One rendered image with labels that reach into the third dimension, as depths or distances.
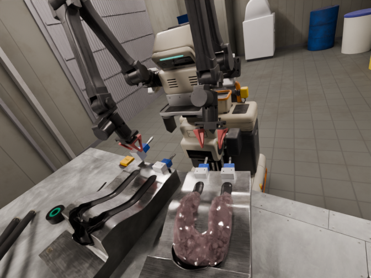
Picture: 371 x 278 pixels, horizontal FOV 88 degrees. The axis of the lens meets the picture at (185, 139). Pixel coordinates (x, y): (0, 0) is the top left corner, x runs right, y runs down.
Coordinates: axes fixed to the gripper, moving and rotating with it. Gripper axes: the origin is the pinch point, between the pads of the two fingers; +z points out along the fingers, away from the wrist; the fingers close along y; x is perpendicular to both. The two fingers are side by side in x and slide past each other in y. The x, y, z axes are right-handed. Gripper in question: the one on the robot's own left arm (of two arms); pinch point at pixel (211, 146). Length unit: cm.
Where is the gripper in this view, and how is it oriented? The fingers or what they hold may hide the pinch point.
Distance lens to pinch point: 71.3
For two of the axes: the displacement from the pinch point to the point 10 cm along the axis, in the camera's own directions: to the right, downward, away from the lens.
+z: 0.4, 9.9, 1.3
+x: 4.6, -1.4, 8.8
